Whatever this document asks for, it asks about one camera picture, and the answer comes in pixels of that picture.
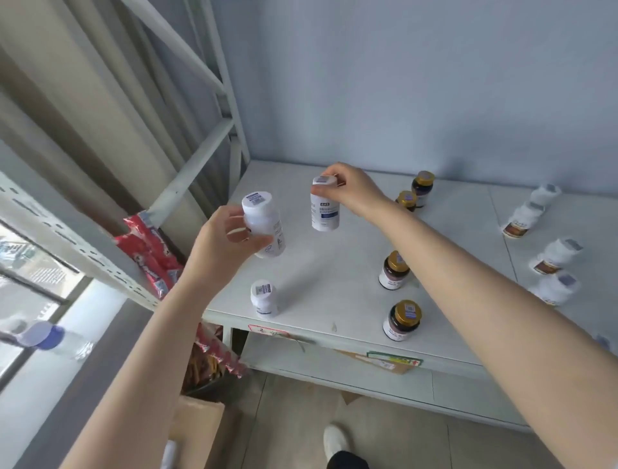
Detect person's right hand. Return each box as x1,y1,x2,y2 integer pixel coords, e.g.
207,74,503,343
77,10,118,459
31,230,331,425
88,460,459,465
311,162,392,218

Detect person's left hand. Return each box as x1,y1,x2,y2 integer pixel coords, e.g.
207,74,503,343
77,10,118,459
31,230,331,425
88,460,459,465
185,205,276,296

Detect white metal shelf rack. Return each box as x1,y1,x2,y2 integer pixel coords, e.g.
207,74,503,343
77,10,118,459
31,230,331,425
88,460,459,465
0,0,618,434

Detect person's right forearm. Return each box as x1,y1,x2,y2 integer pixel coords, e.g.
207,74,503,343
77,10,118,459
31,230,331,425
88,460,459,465
376,200,618,469

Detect person's left forearm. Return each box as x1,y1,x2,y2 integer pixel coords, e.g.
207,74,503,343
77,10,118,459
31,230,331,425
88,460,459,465
60,280,218,469

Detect small open cardboard box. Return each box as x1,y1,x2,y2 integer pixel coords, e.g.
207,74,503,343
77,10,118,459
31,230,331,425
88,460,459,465
337,350,416,376

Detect closed brown cardboard box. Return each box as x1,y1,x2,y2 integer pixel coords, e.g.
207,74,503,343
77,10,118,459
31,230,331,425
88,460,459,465
166,396,225,469

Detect clear water bottle blue label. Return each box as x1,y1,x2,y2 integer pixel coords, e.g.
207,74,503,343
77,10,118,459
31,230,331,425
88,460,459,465
17,321,95,361

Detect person's right white shoe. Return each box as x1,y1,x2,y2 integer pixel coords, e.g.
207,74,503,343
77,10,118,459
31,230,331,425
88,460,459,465
322,424,351,463

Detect person's black trousers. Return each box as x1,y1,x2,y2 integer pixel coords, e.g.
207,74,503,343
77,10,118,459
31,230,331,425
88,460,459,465
328,450,370,469

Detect bunch of red snack strips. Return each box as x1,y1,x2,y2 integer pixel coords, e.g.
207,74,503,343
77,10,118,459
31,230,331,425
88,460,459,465
113,212,247,380

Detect pile of colourful snack packets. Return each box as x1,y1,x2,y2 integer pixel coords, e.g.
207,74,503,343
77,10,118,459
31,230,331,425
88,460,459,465
183,338,223,392

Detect window with metal bars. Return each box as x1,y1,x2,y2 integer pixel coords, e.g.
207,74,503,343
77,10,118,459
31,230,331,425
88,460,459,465
0,212,93,387

